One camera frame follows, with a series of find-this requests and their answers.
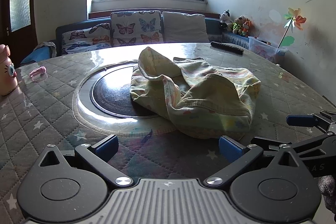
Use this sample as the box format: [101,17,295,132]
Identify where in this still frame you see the pink cartoon bottle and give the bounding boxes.
[0,44,18,96]

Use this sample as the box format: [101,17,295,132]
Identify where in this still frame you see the plain cream pillow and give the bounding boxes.
[162,12,209,43]

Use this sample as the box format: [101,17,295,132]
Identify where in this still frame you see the orange plush toys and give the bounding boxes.
[232,15,252,37]

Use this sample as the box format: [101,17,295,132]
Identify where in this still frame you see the gloved right hand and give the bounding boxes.
[318,175,336,214]

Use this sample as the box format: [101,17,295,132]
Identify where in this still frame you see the floral children's shirt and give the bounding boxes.
[130,47,261,140]

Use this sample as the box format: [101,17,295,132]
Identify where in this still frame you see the butterfly pillow upright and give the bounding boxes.
[110,10,163,47]

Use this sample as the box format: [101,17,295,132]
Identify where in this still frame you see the black white plush toy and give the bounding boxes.
[220,10,233,32]

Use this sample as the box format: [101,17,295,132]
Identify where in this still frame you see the butterfly pillow lying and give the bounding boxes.
[62,23,111,55]

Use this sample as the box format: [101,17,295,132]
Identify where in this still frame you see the small pink toy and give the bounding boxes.
[29,66,47,78]

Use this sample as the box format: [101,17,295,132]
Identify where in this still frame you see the colourful paper pinwheel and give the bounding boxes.
[277,8,307,48]

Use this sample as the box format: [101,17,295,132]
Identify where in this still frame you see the blue sofa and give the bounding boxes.
[21,10,249,65]

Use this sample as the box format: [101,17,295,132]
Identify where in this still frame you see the dark wooden door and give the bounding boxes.
[1,0,38,67]

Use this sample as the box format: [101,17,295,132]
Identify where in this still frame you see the black remote control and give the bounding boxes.
[210,42,244,56]

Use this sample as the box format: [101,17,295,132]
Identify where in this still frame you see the clear plastic storage box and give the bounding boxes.
[248,36,287,64]

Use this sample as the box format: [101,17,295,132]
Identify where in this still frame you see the blue cloth on sofa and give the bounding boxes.
[20,40,57,67]

